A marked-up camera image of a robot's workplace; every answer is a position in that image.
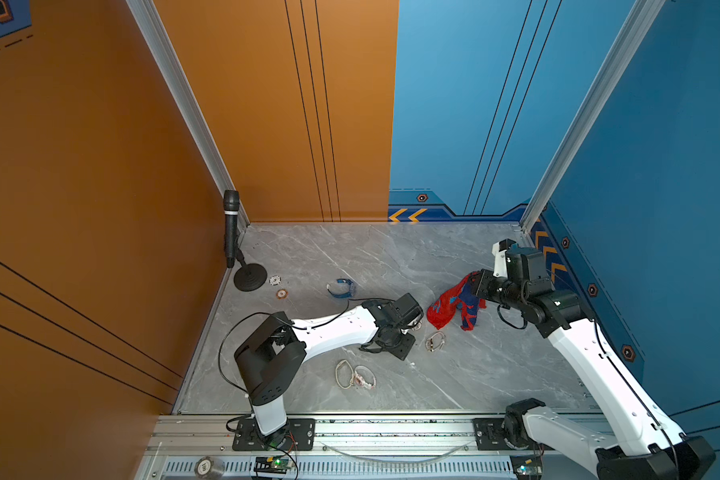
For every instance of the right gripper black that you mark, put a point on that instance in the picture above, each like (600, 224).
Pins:
(482, 291)

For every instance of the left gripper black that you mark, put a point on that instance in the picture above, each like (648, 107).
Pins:
(404, 351)

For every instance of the red and blue cloth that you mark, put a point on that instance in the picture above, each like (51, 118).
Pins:
(459, 298)

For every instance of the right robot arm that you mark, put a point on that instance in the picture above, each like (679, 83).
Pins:
(645, 443)

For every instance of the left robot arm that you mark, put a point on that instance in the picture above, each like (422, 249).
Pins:
(269, 359)

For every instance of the pink white watch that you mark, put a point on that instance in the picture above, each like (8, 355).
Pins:
(364, 378)

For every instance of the beige band watch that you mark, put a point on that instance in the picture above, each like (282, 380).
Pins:
(344, 374)

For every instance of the black microphone on stand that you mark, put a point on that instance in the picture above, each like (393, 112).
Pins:
(250, 276)

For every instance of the green circuit board right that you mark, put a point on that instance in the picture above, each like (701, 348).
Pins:
(527, 467)

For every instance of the green circuit board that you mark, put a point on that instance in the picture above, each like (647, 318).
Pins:
(274, 467)
(527, 467)

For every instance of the green circuit board left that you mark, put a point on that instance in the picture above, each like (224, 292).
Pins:
(274, 467)

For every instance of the silver tape roll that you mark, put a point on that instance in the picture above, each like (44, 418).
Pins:
(209, 468)

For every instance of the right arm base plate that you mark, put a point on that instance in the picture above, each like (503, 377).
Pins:
(494, 433)

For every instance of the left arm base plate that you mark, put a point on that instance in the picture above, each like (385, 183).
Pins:
(297, 434)

